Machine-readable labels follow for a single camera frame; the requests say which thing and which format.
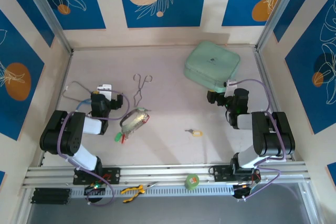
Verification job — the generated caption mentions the metal keyring holder with keys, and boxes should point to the metal keyring holder with keys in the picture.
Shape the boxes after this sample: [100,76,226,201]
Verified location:
[114,107,152,145]

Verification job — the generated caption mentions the metal forceps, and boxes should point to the metal forceps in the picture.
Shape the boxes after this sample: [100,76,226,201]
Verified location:
[133,73,153,107]

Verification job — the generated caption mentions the blue stethoscope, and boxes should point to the blue stethoscope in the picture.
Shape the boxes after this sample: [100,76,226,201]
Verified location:
[62,81,92,112]

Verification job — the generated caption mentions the mint green zip case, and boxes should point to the mint green zip case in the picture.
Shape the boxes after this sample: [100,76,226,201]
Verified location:
[183,40,242,93]

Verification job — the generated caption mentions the green tape roll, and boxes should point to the green tape roll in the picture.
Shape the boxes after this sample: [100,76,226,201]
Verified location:
[184,173,201,190]

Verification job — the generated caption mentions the black box stack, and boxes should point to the black box stack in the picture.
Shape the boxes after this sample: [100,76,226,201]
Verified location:
[30,187,72,205]

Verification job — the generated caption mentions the grey metal sheet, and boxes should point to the grey metal sheet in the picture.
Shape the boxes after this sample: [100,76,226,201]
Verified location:
[26,182,322,224]

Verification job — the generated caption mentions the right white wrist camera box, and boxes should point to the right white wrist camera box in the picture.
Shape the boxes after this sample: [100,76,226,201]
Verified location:
[223,79,237,95]

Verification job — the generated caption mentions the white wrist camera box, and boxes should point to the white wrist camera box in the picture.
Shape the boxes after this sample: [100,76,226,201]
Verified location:
[223,79,237,95]
[96,83,114,97]

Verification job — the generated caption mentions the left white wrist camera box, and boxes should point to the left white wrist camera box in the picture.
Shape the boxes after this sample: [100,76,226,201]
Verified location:
[96,83,114,97]

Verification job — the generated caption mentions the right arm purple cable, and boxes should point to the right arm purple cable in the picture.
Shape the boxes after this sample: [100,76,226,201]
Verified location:
[230,79,287,201]

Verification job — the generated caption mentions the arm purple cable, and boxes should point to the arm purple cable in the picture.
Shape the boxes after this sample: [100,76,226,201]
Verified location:
[230,79,287,201]
[57,90,131,207]

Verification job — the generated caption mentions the aluminium table side rail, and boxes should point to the aluminium table side rail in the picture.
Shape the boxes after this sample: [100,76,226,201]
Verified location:
[39,50,74,168]
[253,47,295,162]

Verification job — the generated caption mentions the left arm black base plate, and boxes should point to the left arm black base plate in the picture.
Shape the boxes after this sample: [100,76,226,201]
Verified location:
[72,166,121,185]

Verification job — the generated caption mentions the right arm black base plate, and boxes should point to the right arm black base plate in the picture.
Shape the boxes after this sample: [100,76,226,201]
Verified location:
[212,165,262,183]

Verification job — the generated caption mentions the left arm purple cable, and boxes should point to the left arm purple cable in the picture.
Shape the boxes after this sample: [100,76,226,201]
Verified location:
[57,90,131,207]

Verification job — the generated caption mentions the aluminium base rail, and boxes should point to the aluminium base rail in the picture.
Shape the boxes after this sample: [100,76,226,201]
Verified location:
[22,165,309,189]

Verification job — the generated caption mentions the yellow handled pliers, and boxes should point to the yellow handled pliers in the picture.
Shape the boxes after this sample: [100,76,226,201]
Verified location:
[120,182,160,204]

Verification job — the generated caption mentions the aluminium frame post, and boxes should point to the aluminium frame post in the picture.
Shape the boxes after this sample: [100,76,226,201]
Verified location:
[256,0,302,51]
[19,0,74,54]

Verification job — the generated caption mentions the grey slotted cable duct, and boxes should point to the grey slotted cable duct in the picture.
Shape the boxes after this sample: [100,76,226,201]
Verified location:
[70,185,234,198]

